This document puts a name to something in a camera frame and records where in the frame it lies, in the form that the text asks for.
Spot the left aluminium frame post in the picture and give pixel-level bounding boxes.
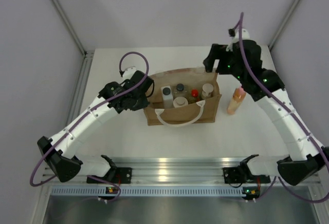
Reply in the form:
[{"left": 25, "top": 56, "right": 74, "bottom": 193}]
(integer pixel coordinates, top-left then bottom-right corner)
[{"left": 50, "top": 0, "right": 86, "bottom": 56}]

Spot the clear bottle black cap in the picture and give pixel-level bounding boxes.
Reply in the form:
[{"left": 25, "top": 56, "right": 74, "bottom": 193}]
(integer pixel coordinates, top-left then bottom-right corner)
[{"left": 172, "top": 83, "right": 191, "bottom": 99}]

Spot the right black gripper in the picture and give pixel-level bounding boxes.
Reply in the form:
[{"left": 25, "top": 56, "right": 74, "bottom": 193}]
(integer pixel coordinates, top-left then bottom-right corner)
[{"left": 203, "top": 45, "right": 246, "bottom": 82}]

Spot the brown canvas tote bag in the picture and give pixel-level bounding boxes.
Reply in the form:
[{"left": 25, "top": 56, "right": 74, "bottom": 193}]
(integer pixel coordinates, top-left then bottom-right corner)
[{"left": 143, "top": 68, "right": 222, "bottom": 127}]

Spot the aluminium frame post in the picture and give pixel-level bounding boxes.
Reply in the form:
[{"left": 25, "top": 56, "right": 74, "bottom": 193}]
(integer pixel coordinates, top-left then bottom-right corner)
[
  {"left": 268, "top": 0, "right": 302, "bottom": 51},
  {"left": 50, "top": 0, "right": 86, "bottom": 56}
]

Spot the round white jar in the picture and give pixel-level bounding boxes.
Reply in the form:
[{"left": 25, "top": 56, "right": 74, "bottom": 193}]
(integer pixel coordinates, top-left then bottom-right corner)
[{"left": 173, "top": 97, "right": 189, "bottom": 108}]

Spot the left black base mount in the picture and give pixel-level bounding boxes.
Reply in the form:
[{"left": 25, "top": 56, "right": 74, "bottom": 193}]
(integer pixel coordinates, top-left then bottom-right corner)
[{"left": 94, "top": 167, "right": 132, "bottom": 184}]

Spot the orange bottle pink cap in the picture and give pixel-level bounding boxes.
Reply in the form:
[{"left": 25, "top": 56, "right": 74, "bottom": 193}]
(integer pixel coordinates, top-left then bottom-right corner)
[{"left": 227, "top": 87, "right": 246, "bottom": 115}]

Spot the purple cable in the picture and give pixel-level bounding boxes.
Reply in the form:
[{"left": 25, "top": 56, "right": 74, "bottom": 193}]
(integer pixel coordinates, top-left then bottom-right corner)
[
  {"left": 231, "top": 12, "right": 329, "bottom": 204},
  {"left": 29, "top": 51, "right": 150, "bottom": 188}
]

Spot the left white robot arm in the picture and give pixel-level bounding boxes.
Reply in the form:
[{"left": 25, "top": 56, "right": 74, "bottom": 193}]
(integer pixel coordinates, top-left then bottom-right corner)
[{"left": 37, "top": 67, "right": 154, "bottom": 183}]

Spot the slotted grey cable duct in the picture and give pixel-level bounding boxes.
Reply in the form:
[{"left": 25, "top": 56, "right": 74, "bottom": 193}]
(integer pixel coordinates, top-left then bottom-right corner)
[{"left": 51, "top": 185, "right": 259, "bottom": 197}]

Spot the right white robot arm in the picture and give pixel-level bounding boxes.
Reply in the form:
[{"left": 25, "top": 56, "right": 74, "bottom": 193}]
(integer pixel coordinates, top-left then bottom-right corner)
[{"left": 203, "top": 29, "right": 328, "bottom": 185}]

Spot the aluminium mounting rail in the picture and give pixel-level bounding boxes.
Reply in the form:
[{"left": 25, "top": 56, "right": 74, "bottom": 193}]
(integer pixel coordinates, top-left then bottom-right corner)
[{"left": 41, "top": 156, "right": 321, "bottom": 186}]

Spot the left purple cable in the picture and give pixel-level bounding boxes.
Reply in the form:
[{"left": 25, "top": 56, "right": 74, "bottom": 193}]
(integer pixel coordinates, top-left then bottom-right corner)
[{"left": 29, "top": 51, "right": 150, "bottom": 188}]

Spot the right aluminium frame post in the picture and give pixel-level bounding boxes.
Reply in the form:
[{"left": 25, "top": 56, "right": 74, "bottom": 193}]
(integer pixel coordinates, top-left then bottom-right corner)
[{"left": 268, "top": 0, "right": 302, "bottom": 51}]

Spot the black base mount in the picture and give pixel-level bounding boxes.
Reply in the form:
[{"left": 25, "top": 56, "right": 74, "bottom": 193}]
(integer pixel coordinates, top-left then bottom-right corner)
[
  {"left": 223, "top": 166, "right": 246, "bottom": 184},
  {"left": 94, "top": 167, "right": 132, "bottom": 184}
]

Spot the white bottle dark cap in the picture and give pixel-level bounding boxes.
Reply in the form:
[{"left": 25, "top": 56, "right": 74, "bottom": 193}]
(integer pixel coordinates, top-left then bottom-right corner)
[{"left": 161, "top": 86, "right": 173, "bottom": 109}]

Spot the yellow bottle red cap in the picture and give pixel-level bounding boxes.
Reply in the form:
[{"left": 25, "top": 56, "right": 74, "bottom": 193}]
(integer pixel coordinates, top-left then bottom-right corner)
[{"left": 189, "top": 89, "right": 200, "bottom": 104}]

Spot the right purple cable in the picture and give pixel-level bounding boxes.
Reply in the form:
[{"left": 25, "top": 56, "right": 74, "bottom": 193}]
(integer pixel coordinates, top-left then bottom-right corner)
[{"left": 231, "top": 12, "right": 329, "bottom": 204}]

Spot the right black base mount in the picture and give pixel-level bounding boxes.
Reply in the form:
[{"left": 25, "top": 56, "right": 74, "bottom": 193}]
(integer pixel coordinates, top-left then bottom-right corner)
[{"left": 223, "top": 166, "right": 246, "bottom": 184}]

